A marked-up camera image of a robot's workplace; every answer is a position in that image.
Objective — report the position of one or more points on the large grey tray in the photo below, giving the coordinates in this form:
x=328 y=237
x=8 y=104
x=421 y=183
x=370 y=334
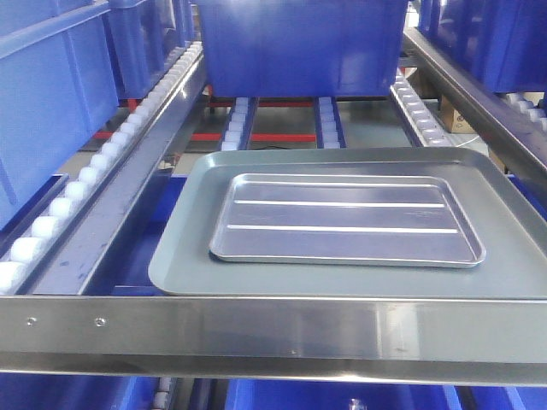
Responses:
x=513 y=233

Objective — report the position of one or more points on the blue bin behind tray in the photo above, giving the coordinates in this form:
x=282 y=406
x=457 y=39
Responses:
x=302 y=48

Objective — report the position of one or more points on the small silver ribbed tray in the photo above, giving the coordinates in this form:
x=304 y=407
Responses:
x=373 y=220

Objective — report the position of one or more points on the blue bin at left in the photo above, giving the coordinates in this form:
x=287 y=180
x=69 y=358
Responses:
x=57 y=90

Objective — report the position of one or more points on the steel front shelf bar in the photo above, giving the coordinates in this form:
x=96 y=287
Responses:
x=398 y=340

